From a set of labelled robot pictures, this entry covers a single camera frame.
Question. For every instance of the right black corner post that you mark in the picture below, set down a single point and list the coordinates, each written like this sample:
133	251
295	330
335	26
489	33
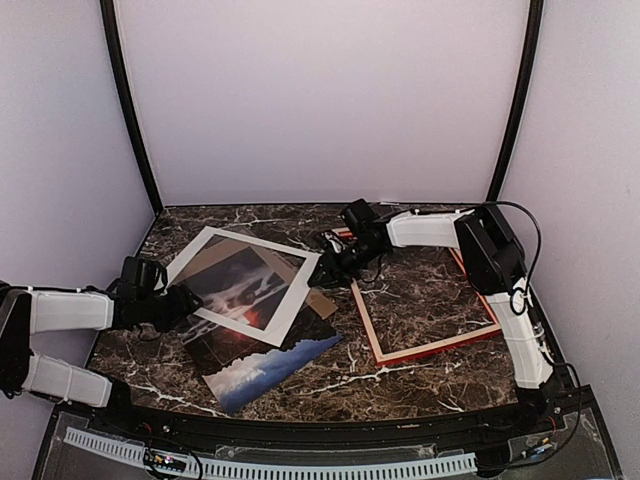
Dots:
520	94

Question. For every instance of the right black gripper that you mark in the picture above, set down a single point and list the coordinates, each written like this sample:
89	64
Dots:
334	271

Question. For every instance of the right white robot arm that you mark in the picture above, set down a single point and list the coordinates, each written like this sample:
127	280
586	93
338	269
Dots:
493	259

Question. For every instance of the black corner post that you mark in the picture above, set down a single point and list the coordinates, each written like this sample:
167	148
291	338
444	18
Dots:
520	94
128	109

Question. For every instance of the landscape photo print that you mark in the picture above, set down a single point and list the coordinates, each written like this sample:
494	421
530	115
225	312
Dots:
239	369

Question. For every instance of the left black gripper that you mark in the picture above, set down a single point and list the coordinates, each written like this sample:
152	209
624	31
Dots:
183	306

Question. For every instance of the white mat board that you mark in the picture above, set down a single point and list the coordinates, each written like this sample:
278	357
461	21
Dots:
248	285

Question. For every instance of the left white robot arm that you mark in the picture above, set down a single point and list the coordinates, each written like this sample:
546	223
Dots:
27	311

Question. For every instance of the white cable duct strip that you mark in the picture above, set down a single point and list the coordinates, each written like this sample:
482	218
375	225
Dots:
165	464

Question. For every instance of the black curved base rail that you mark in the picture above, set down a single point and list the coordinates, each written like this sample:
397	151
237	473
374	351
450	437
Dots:
480	430

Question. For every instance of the red wooden picture frame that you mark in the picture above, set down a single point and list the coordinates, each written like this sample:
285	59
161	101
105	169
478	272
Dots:
411	304

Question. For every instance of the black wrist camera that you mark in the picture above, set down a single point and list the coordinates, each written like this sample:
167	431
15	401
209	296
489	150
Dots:
359	216
139	277

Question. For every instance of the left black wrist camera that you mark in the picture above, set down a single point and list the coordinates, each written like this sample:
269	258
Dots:
139	277

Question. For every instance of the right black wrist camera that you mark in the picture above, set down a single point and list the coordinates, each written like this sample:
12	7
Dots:
359	216

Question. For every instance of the left black corner post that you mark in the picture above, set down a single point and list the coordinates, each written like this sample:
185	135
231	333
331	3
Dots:
128	109

